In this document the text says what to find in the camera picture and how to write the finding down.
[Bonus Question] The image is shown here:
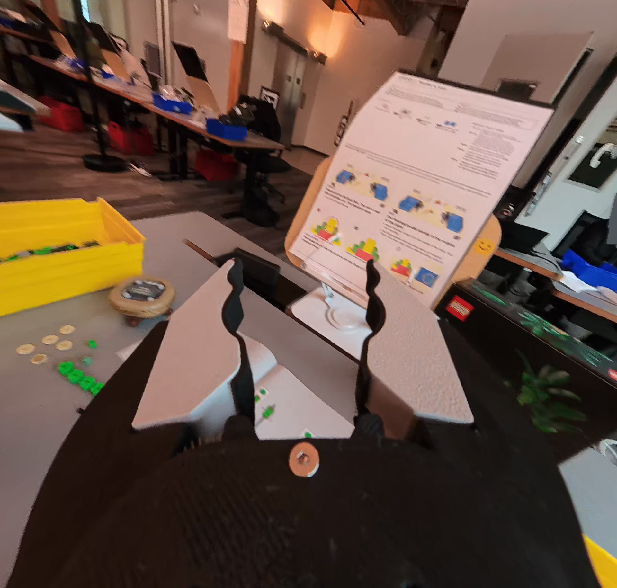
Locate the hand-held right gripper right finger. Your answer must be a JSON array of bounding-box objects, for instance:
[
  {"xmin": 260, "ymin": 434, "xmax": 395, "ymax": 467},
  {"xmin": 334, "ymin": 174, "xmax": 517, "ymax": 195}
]
[{"xmin": 354, "ymin": 259, "xmax": 475, "ymax": 427}]

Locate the red plastic bin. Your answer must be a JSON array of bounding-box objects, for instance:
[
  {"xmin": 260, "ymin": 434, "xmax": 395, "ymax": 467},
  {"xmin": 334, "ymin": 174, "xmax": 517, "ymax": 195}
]
[
  {"xmin": 39, "ymin": 97, "xmax": 85, "ymax": 132},
  {"xmin": 108, "ymin": 123, "xmax": 155, "ymax": 155},
  {"xmin": 195, "ymin": 149, "xmax": 237, "ymax": 181}
]

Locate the black floor stand pole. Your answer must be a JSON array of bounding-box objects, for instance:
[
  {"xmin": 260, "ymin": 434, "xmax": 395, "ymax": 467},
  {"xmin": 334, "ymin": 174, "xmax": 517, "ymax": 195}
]
[{"xmin": 67, "ymin": 0, "xmax": 128, "ymax": 172}]

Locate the black backpack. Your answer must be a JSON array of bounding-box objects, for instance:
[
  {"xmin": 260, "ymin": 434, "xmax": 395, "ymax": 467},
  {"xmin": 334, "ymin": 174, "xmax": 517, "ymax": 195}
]
[{"xmin": 242, "ymin": 183, "xmax": 281, "ymax": 228}]

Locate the grey elevator door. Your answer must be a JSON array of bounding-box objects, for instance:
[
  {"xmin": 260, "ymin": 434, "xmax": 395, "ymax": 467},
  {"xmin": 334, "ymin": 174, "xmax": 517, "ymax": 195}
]
[{"xmin": 272, "ymin": 43, "xmax": 309, "ymax": 147}]

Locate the wooden pillar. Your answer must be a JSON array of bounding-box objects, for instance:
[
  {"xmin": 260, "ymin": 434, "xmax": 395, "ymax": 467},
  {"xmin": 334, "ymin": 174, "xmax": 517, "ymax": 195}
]
[{"xmin": 227, "ymin": 0, "xmax": 262, "ymax": 111}]

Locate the long wooden table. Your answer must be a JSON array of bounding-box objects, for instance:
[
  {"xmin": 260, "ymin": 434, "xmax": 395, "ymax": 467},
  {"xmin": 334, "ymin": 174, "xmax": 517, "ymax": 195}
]
[{"xmin": 29, "ymin": 53, "xmax": 286, "ymax": 154}]

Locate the grey desk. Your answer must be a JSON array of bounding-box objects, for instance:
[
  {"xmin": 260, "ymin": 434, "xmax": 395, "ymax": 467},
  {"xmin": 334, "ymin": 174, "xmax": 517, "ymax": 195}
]
[{"xmin": 0, "ymin": 210, "xmax": 367, "ymax": 588}]

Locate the round tan brick model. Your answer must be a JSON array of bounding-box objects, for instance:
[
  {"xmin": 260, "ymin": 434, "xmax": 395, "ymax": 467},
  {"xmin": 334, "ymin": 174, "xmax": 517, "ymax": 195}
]
[{"xmin": 108, "ymin": 276, "xmax": 176, "ymax": 327}]

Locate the pile of green brown bricks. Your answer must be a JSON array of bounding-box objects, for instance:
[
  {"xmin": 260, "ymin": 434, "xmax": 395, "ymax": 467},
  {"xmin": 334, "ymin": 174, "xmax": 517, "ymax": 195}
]
[{"xmin": 0, "ymin": 242, "xmax": 102, "ymax": 263}]

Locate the printed instruction sheet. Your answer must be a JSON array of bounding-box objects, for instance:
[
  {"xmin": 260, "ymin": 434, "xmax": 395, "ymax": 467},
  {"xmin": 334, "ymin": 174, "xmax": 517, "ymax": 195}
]
[{"xmin": 288, "ymin": 71, "xmax": 555, "ymax": 309}]

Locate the yellow plastic bin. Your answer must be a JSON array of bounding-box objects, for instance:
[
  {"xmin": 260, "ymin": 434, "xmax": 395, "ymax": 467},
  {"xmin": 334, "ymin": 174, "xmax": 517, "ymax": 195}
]
[
  {"xmin": 583, "ymin": 535, "xmax": 617, "ymax": 588},
  {"xmin": 0, "ymin": 198, "xmax": 146, "ymax": 318}
]

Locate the wooden side table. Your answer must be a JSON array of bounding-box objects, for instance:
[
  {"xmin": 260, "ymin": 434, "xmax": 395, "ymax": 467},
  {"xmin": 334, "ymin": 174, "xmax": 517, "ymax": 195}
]
[{"xmin": 496, "ymin": 248, "xmax": 617, "ymax": 324}]

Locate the black brick set box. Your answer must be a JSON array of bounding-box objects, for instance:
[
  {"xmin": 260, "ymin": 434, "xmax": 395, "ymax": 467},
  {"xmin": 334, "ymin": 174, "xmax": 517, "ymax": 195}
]
[{"xmin": 436, "ymin": 279, "xmax": 617, "ymax": 454}]

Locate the white paper notice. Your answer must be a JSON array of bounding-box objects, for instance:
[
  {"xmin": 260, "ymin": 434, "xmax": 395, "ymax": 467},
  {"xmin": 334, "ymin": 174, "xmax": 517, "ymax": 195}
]
[{"xmin": 228, "ymin": 0, "xmax": 251, "ymax": 44}]

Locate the white instruction booklet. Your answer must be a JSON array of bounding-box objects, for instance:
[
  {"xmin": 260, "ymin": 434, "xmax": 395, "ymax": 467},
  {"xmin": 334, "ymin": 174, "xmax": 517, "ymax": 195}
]
[{"xmin": 116, "ymin": 337, "xmax": 355, "ymax": 440}]

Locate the white stand base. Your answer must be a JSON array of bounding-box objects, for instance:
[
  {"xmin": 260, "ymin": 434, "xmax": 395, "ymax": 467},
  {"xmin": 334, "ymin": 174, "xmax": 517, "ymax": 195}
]
[{"xmin": 288, "ymin": 284, "xmax": 381, "ymax": 362}]

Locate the black office chair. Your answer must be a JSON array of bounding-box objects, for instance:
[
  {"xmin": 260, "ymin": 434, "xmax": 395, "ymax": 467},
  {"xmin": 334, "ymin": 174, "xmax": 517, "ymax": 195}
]
[{"xmin": 236, "ymin": 96, "xmax": 292, "ymax": 203}]

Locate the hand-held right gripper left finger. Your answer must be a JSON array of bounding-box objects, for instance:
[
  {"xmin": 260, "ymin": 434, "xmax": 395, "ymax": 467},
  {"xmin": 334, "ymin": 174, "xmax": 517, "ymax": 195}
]
[{"xmin": 131, "ymin": 258, "xmax": 256, "ymax": 431}]

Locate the blue plastic bin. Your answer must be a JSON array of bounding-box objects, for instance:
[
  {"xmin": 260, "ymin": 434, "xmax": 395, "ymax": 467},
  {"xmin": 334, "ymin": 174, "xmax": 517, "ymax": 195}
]
[
  {"xmin": 561, "ymin": 248, "xmax": 617, "ymax": 292},
  {"xmin": 153, "ymin": 94, "xmax": 192, "ymax": 115},
  {"xmin": 206, "ymin": 118, "xmax": 247, "ymax": 141}
]

